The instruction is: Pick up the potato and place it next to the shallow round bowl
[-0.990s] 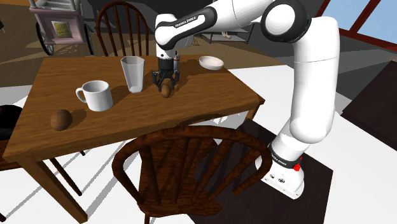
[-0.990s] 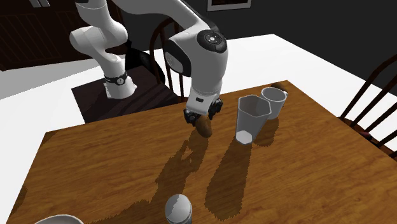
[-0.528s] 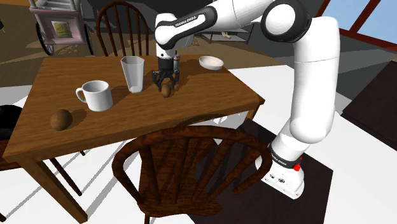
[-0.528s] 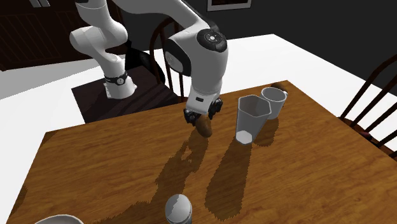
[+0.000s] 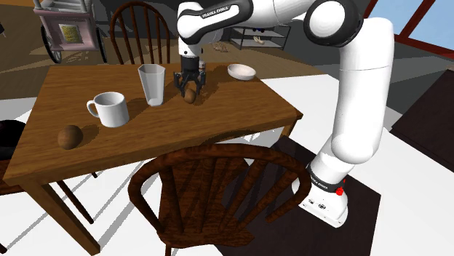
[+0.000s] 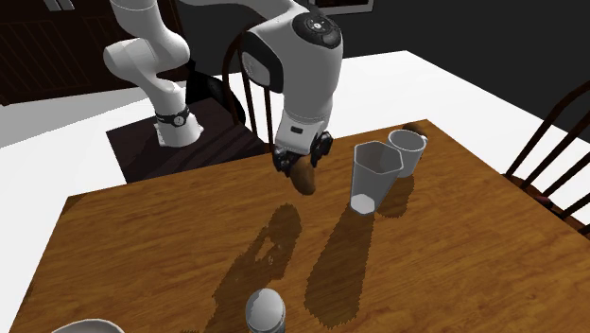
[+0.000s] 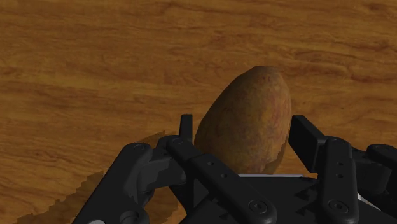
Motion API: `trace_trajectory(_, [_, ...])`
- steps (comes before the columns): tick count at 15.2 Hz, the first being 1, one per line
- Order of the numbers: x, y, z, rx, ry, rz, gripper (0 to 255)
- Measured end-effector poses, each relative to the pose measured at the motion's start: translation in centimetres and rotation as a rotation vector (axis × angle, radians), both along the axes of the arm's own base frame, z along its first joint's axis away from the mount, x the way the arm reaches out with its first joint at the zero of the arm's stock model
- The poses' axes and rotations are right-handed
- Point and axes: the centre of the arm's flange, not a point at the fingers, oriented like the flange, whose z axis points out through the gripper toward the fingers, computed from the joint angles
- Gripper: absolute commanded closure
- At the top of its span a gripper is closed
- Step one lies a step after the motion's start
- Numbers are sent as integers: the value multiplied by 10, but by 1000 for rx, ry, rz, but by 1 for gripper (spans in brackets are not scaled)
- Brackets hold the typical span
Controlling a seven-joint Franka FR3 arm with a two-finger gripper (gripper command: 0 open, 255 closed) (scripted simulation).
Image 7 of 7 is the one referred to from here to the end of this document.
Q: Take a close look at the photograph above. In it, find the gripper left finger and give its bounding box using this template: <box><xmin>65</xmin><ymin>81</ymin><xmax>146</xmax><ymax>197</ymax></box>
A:
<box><xmin>71</xmin><ymin>114</ymin><xmax>278</xmax><ymax>224</ymax></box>

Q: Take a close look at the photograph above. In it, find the brown potato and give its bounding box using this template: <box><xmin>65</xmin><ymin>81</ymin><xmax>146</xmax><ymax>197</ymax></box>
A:
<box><xmin>193</xmin><ymin>66</ymin><xmax>293</xmax><ymax>175</ymax></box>

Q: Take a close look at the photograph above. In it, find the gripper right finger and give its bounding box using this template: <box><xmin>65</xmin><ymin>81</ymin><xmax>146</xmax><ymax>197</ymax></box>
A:
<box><xmin>288</xmin><ymin>115</ymin><xmax>397</xmax><ymax>224</ymax></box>

